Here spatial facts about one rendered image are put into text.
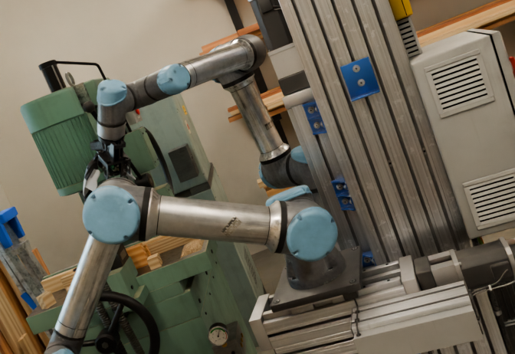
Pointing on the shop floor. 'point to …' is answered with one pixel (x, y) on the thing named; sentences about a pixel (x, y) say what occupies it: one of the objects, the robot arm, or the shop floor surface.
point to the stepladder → (31, 285)
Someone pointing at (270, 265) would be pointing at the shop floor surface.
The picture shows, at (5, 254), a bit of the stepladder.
